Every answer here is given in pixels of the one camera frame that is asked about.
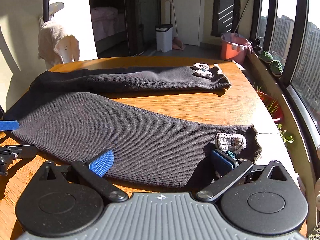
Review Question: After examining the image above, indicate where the dark grey knitted garment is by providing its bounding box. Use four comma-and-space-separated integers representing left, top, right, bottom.
3, 66, 261, 188

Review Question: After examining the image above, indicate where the leafy green plant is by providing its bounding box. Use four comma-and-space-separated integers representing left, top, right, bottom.
277, 124, 295, 145

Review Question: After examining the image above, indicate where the red pot with grass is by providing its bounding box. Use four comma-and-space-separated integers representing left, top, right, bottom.
256, 91, 284, 124

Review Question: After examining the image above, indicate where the green slipper near window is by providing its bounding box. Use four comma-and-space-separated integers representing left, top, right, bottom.
259, 50, 274, 63

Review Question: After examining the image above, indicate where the orange bucket with cloths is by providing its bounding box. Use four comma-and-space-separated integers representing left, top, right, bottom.
220, 33, 254, 64

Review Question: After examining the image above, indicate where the pink dustpan with broom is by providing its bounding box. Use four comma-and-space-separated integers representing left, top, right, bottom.
171, 0, 185, 51

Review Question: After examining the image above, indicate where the pink bed in room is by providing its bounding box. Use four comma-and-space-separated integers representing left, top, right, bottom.
91, 7, 126, 42

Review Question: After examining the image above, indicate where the white plastic trash bin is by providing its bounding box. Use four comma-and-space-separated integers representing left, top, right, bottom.
155, 24, 173, 53

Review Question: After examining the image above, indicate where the black white vacuum handle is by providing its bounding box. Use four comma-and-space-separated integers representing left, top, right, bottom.
42, 0, 49, 23

